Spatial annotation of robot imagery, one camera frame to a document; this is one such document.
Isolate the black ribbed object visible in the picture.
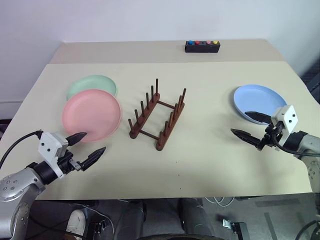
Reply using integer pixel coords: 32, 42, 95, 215
300, 58, 320, 106

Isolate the black metal floor bracket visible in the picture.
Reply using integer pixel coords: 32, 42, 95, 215
216, 216, 249, 240

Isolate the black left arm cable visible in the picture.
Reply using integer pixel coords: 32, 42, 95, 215
0, 129, 44, 171

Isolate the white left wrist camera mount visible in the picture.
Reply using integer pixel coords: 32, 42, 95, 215
37, 131, 69, 179

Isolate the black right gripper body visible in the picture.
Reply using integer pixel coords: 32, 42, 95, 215
256, 121, 285, 152

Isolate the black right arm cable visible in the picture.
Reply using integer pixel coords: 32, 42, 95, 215
273, 129, 320, 158

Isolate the blue plate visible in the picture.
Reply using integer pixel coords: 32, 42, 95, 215
233, 84, 289, 126

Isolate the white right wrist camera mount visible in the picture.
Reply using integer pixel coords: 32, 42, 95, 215
270, 104, 299, 152

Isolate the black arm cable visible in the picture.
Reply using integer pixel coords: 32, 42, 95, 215
0, 129, 44, 171
273, 129, 320, 158

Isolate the brown wooden dish rack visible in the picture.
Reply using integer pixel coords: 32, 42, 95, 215
127, 78, 188, 152

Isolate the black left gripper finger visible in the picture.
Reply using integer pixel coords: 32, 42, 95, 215
80, 146, 107, 173
65, 132, 88, 147

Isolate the white floor cable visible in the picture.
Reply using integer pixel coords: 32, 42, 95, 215
204, 196, 236, 208

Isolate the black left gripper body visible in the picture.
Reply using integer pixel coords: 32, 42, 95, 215
56, 149, 85, 176

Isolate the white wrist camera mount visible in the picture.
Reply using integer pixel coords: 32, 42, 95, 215
270, 104, 299, 152
37, 131, 69, 179

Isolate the black button box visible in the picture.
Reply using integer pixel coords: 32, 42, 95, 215
184, 39, 221, 54

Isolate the red plate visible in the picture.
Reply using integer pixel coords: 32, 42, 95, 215
61, 88, 123, 144

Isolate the white shoe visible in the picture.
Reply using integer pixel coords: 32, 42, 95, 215
65, 209, 87, 235

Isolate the dark grey rounded shape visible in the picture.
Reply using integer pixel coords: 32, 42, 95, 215
176, 197, 209, 237

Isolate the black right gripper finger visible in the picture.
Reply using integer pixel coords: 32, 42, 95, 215
229, 128, 262, 151
244, 110, 272, 125

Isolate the green plate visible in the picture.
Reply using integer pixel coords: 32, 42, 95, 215
65, 74, 118, 102

